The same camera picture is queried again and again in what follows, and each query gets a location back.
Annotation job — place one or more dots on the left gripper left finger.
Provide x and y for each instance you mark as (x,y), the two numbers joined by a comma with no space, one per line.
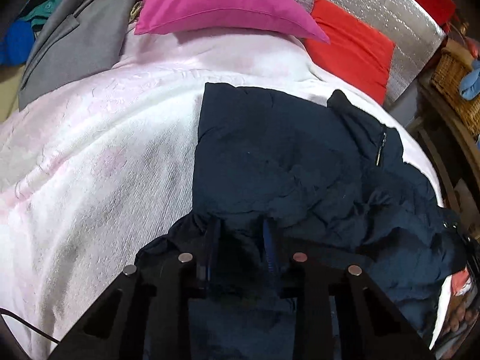
(144,312)

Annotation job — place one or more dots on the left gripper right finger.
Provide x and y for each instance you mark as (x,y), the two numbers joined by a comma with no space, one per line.
(339,313)

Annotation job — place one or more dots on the navy blue puffer jacket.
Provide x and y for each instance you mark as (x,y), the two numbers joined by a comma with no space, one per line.
(276,175)

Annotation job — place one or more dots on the white pink bed blanket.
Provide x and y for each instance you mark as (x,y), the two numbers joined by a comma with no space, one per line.
(93,171)

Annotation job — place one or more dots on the light blue cloth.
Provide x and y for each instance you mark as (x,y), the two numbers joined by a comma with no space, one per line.
(469,86)

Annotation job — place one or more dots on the red pillow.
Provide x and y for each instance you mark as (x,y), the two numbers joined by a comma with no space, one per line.
(357,53)

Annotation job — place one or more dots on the grey garment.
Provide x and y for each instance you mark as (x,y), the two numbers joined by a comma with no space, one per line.
(80,39)

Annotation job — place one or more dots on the wicker basket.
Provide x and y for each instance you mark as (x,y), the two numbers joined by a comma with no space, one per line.
(446,78)

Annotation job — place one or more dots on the blue garment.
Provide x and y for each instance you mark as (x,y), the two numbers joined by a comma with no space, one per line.
(17,44)

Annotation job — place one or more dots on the pink pillow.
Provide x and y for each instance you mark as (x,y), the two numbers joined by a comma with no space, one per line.
(280,16)

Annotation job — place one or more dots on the teal garment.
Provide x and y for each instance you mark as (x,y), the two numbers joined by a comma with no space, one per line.
(38,16)

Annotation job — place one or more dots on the silver foil insulation mat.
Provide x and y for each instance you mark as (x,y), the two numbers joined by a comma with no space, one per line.
(414,32)

